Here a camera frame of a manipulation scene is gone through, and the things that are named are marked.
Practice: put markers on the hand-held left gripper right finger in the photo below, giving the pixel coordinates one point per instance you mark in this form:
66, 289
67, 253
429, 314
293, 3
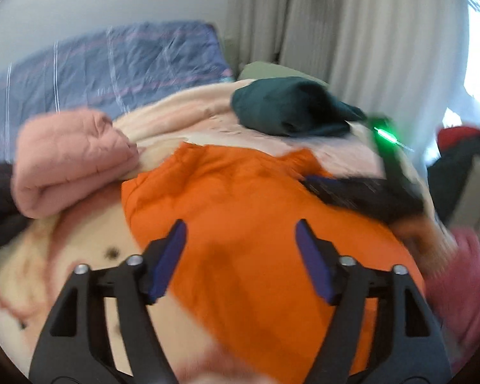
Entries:
314, 266

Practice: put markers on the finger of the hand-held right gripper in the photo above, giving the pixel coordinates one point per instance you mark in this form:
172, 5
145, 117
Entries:
324, 188

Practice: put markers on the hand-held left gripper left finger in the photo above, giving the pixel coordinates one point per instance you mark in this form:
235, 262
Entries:
168, 262

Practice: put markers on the orange puffer jacket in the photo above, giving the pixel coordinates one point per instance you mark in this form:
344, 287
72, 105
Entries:
244, 224

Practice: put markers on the person's right hand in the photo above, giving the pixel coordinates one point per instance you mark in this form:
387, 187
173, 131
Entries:
428, 248

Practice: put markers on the red cloth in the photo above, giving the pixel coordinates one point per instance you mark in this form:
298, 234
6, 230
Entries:
460, 136

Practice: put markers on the dark green garment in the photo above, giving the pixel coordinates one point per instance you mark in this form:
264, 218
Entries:
288, 106

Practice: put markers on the light green pillow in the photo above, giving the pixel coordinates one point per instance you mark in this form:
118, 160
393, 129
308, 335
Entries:
264, 70

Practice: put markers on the pink quilted jacket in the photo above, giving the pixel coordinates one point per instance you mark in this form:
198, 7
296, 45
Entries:
68, 160

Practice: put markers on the white curtain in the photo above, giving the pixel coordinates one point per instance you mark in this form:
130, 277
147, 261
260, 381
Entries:
368, 28

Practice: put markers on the blue striped pillow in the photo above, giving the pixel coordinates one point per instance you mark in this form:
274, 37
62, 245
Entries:
104, 68

